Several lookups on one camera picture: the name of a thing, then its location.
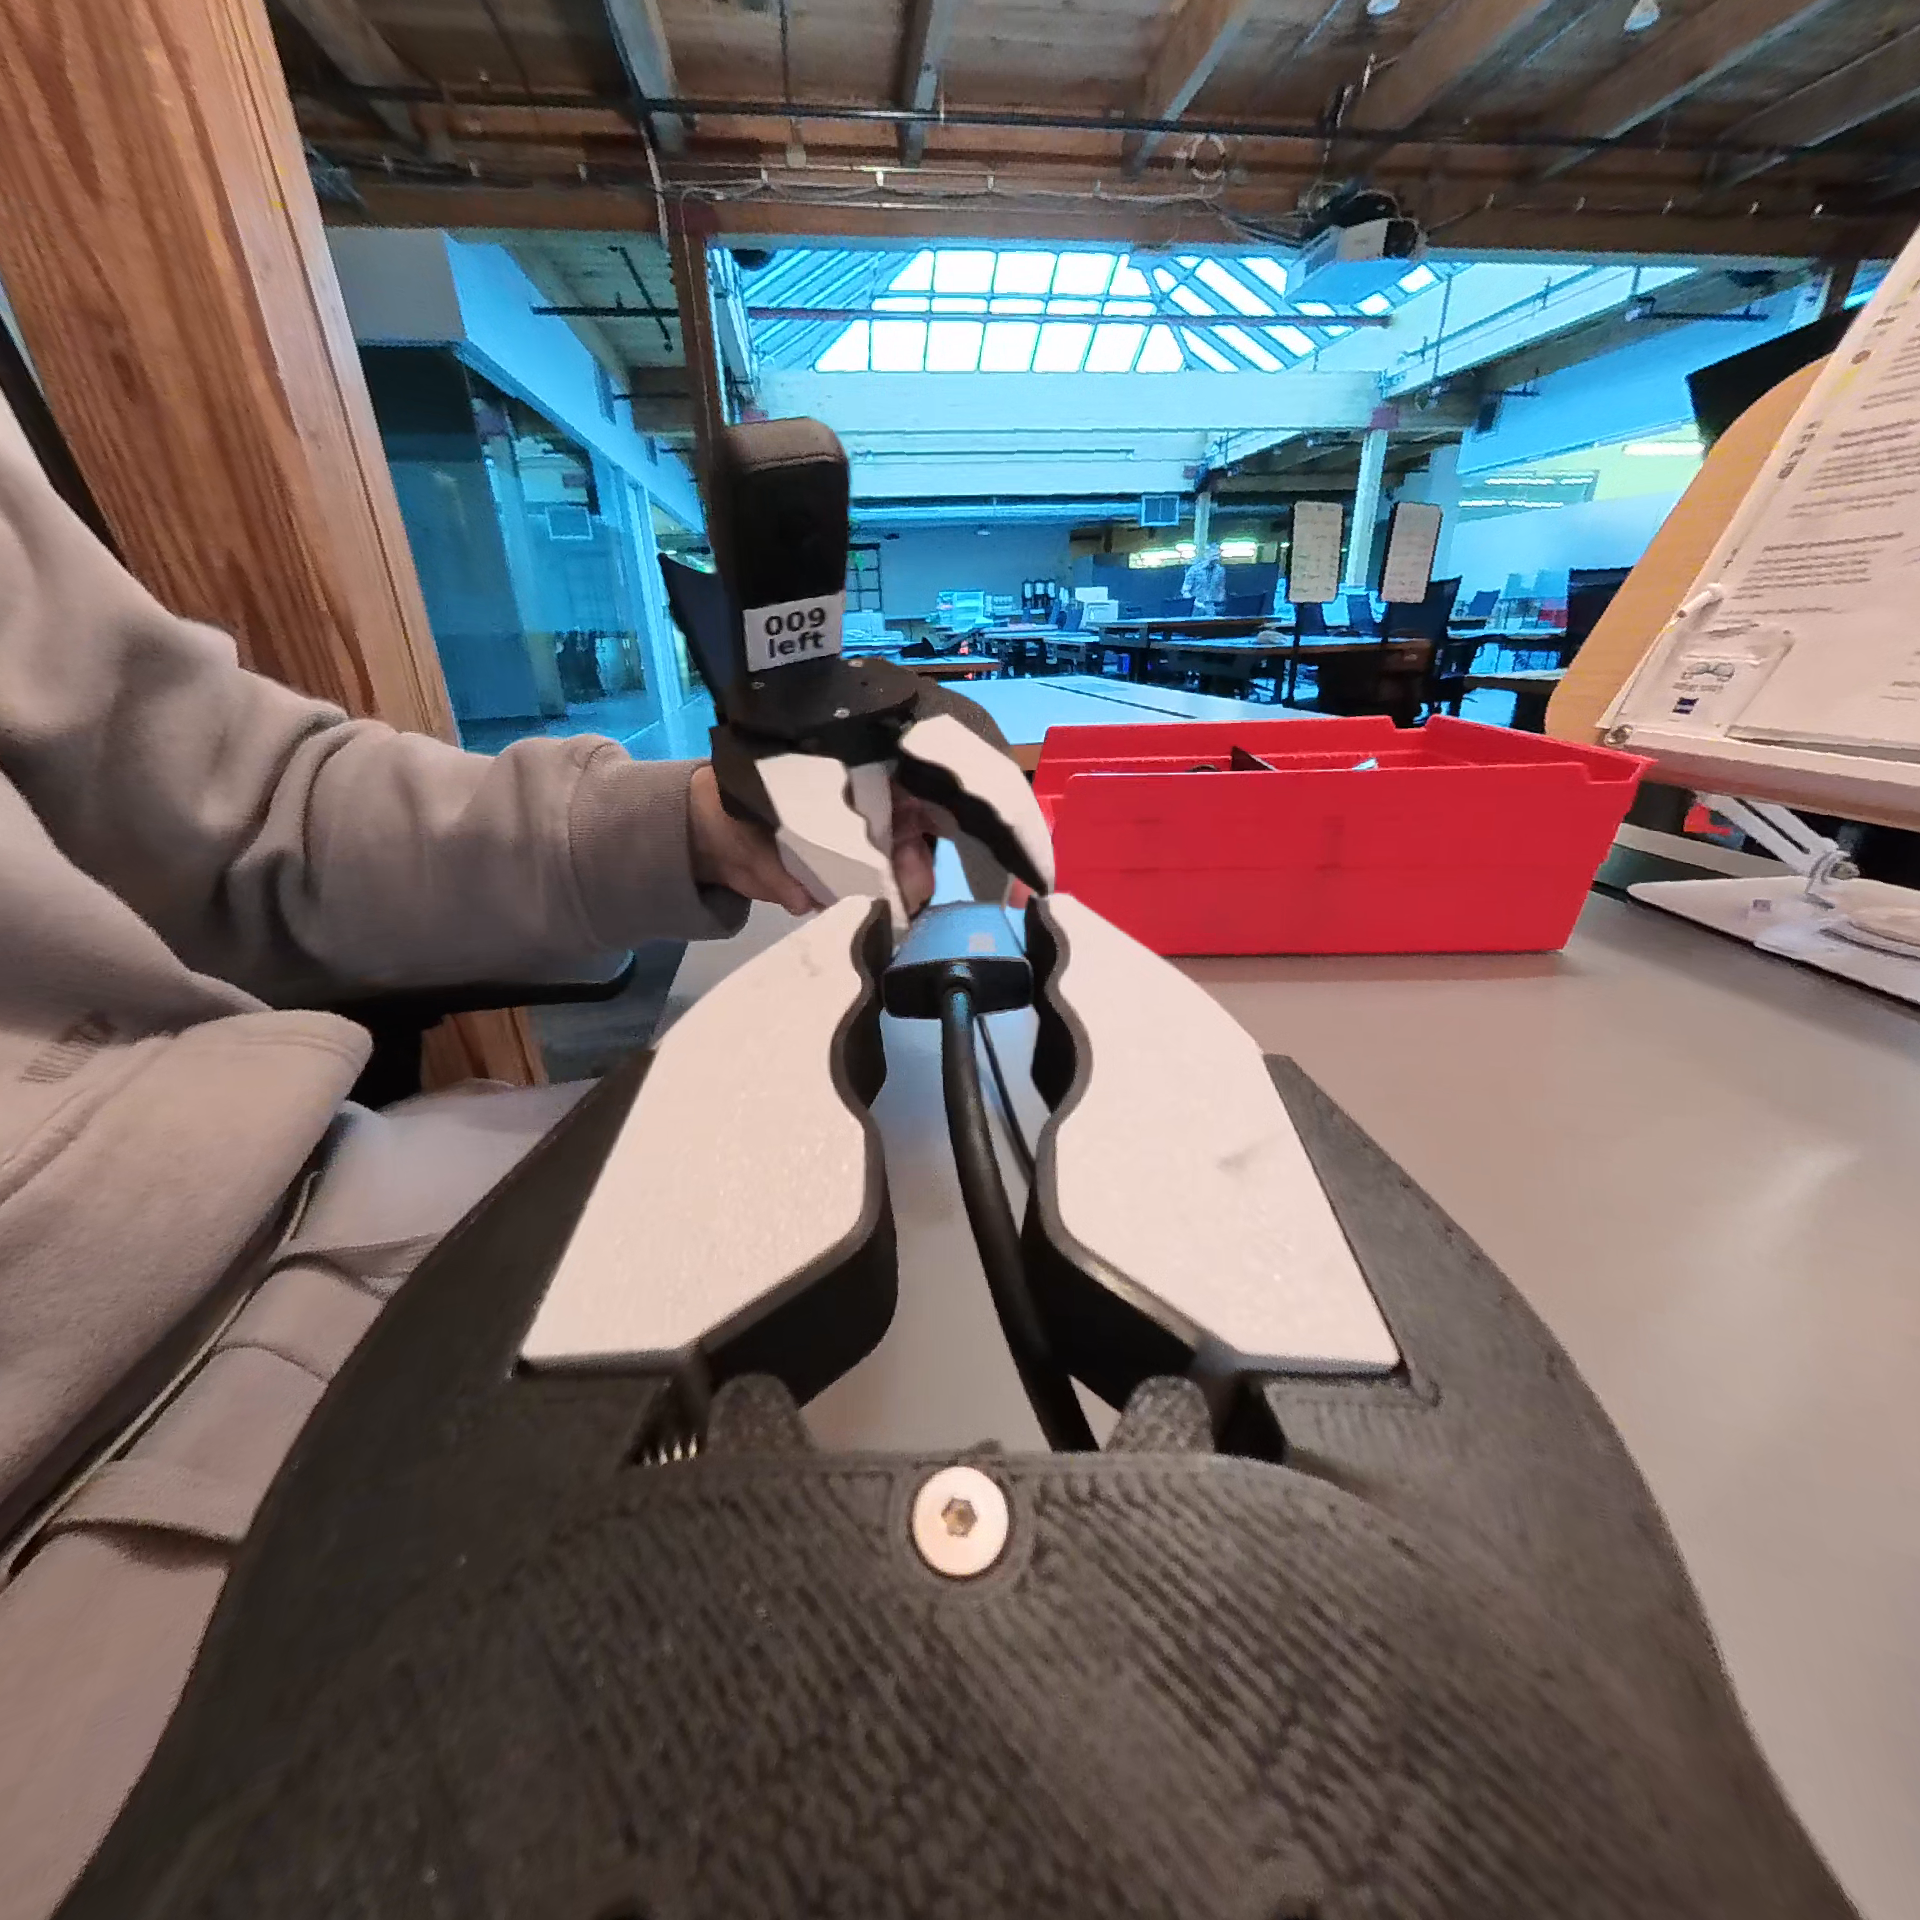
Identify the grey desk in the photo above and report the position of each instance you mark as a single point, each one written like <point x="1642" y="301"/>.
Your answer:
<point x="1651" y="1201"/>

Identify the wooden pillar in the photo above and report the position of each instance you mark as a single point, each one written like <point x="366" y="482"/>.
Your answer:
<point x="196" y="375"/>

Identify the ceiling projector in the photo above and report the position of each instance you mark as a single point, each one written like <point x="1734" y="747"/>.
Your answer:
<point x="1359" y="247"/>

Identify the black monitor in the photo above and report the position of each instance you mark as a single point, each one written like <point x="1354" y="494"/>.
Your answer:
<point x="1748" y="382"/>

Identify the red plastic bin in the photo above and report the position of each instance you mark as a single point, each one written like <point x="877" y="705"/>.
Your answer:
<point x="1320" y="839"/>

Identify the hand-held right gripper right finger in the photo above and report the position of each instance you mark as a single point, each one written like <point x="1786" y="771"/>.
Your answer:
<point x="1214" y="1185"/>

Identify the person's left hand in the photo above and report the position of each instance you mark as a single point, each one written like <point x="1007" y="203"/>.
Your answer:
<point x="751" y="855"/>

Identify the black chair armrest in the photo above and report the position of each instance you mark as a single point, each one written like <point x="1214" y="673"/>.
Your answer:
<point x="451" y="1014"/>

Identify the person's left forearm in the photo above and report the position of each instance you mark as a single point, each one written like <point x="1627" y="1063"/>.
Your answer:
<point x="451" y="839"/>

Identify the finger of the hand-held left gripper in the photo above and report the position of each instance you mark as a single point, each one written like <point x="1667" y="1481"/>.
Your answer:
<point x="826" y="833"/>
<point x="983" y="797"/>

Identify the paper sign on stand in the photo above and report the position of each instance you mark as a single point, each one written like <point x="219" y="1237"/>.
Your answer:
<point x="1412" y="553"/>
<point x="1315" y="553"/>

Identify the document stand with instruction sheets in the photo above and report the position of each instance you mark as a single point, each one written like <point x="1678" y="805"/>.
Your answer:
<point x="1770" y="601"/>

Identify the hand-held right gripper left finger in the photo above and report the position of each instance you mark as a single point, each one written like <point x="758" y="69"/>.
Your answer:
<point x="735" y="1185"/>

